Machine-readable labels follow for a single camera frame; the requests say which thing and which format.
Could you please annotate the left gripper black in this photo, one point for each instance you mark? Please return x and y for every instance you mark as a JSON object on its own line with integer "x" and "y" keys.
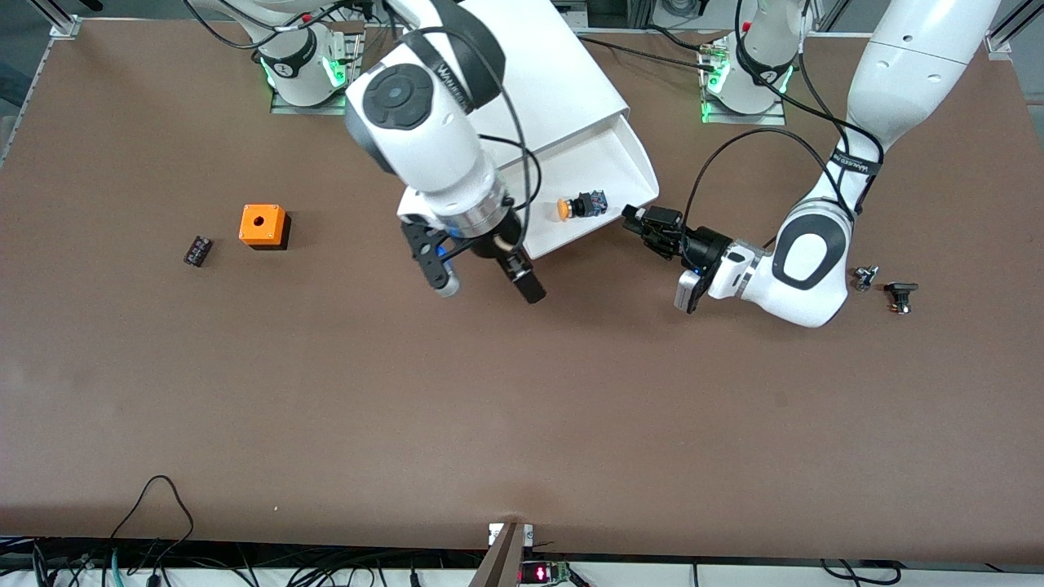
{"x": 703, "y": 245}

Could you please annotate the circuit board with red light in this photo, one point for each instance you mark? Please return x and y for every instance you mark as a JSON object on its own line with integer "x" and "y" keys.
{"x": 545, "y": 573}

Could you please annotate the white drawer cabinet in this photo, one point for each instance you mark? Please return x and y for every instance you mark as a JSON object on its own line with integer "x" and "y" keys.
{"x": 563, "y": 73}

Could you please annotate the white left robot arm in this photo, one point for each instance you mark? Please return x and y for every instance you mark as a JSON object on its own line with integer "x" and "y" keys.
{"x": 816, "y": 269}

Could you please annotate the orange mushroom push button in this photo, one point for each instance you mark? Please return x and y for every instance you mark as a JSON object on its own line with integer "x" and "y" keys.
{"x": 583, "y": 205}

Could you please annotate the white drawer with orange button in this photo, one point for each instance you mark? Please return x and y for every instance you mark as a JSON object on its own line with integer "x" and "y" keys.
{"x": 587, "y": 163}

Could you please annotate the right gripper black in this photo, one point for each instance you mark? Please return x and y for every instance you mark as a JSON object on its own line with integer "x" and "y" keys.
{"x": 498, "y": 241}

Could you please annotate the aluminium frame profile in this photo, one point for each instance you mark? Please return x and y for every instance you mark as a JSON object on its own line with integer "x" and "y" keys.
{"x": 1007, "y": 28}
{"x": 64, "y": 20}

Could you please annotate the small black switch part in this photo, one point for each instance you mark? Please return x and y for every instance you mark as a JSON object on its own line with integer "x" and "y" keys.
{"x": 900, "y": 293}

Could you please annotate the orange box with hole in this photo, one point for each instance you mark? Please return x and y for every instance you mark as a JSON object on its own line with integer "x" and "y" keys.
{"x": 261, "y": 224}

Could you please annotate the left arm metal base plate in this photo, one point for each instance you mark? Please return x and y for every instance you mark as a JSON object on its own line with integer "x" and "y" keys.
{"x": 779, "y": 116}

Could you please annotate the small silver metal part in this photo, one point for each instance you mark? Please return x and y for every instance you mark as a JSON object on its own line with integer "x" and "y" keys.
{"x": 864, "y": 278}

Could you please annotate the small black terminal block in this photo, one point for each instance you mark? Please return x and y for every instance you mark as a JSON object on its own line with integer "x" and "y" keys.
{"x": 198, "y": 250}

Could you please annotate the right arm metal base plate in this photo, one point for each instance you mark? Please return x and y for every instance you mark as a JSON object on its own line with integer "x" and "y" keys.
{"x": 347, "y": 94}

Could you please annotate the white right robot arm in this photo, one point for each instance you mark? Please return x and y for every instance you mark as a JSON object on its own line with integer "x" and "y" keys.
{"x": 416, "y": 130}

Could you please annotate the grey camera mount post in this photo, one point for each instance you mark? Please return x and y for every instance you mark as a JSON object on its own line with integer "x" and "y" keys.
{"x": 502, "y": 562}

